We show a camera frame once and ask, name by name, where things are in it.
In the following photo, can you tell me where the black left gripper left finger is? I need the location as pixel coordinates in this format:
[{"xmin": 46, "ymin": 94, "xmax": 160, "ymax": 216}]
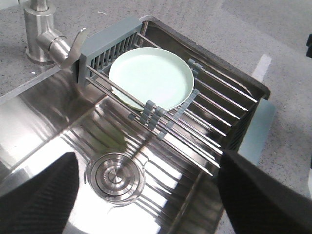
[{"xmin": 0, "ymin": 152, "xmax": 79, "ymax": 234}]

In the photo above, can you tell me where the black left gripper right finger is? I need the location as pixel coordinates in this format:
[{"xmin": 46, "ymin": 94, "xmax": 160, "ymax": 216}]
[{"xmin": 217, "ymin": 150, "xmax": 312, "ymax": 234}]

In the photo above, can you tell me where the light green round plate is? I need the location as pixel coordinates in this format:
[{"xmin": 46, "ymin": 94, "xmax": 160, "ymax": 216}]
[{"xmin": 109, "ymin": 47, "xmax": 194, "ymax": 111}]

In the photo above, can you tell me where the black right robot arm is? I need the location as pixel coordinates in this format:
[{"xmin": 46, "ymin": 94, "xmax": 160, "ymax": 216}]
[{"xmin": 306, "ymin": 34, "xmax": 312, "ymax": 58}]

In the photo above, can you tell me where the teal metal dish rack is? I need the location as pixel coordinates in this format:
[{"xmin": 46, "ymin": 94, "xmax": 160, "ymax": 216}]
[{"xmin": 77, "ymin": 16, "xmax": 276, "ymax": 176}]

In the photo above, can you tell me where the round steel sink drain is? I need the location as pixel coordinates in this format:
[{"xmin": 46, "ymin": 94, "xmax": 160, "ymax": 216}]
[{"xmin": 85, "ymin": 152, "xmax": 148, "ymax": 207}]

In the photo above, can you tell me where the stainless steel sink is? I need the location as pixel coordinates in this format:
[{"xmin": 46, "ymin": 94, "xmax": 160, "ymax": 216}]
[{"xmin": 0, "ymin": 16, "xmax": 274, "ymax": 234}]

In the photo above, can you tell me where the stainless steel faucet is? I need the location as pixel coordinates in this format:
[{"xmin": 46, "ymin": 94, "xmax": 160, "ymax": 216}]
[{"xmin": 22, "ymin": 0, "xmax": 88, "ymax": 69}]

